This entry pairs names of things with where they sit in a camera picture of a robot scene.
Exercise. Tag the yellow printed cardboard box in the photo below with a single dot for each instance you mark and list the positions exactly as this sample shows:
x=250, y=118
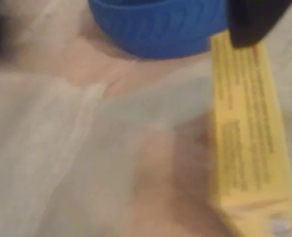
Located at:
x=249, y=123

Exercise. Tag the blue plastic bowl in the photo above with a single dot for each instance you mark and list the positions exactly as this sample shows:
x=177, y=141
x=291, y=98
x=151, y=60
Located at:
x=155, y=29

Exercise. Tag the white wrinkled cloth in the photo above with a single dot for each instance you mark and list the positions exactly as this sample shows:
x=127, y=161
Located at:
x=86, y=148

